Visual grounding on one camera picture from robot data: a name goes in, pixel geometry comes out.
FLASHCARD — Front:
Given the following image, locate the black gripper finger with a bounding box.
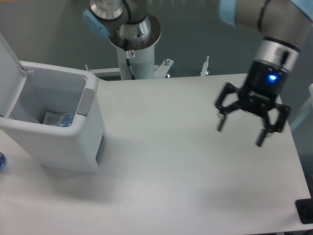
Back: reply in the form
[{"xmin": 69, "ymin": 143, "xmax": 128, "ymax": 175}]
[
  {"xmin": 215, "ymin": 82, "xmax": 240, "ymax": 132},
  {"xmin": 255, "ymin": 102, "xmax": 291, "ymax": 147}
]

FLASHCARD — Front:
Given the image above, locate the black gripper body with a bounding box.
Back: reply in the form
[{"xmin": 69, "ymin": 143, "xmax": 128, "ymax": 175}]
[{"xmin": 238, "ymin": 61, "xmax": 290, "ymax": 118}]

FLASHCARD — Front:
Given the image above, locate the crushed clear plastic bottle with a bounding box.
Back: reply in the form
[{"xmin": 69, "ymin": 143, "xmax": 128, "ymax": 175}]
[{"xmin": 56, "ymin": 113, "xmax": 74, "ymax": 127}]

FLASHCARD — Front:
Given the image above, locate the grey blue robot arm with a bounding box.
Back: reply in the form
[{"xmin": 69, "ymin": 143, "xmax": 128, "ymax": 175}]
[{"xmin": 82, "ymin": 0, "xmax": 313, "ymax": 146}]

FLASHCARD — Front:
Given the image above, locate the white trash can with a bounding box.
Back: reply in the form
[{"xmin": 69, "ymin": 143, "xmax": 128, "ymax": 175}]
[{"xmin": 0, "ymin": 62, "xmax": 105, "ymax": 172}]

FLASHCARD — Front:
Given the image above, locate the white trash can lid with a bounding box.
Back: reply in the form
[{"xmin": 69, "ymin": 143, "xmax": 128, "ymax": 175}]
[{"xmin": 0, "ymin": 36, "xmax": 34, "ymax": 118}]

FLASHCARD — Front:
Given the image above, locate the black device at table corner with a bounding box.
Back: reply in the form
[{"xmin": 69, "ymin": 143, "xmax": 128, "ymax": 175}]
[{"xmin": 295, "ymin": 198, "xmax": 313, "ymax": 224}]

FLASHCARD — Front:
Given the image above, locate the blue bottle at left edge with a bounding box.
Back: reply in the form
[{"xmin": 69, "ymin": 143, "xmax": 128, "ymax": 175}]
[{"xmin": 0, "ymin": 152, "xmax": 7, "ymax": 171}]

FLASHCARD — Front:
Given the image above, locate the white frame at right edge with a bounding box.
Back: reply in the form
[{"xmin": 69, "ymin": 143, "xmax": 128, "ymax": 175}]
[{"xmin": 290, "ymin": 84, "xmax": 313, "ymax": 132}]

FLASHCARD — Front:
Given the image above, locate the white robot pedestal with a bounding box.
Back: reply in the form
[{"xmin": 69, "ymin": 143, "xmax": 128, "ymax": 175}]
[{"xmin": 109, "ymin": 13, "xmax": 161, "ymax": 80}]

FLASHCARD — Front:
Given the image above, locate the black pedestal cable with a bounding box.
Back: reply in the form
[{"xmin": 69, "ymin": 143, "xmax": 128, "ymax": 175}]
[{"xmin": 124, "ymin": 39, "xmax": 136, "ymax": 80}]

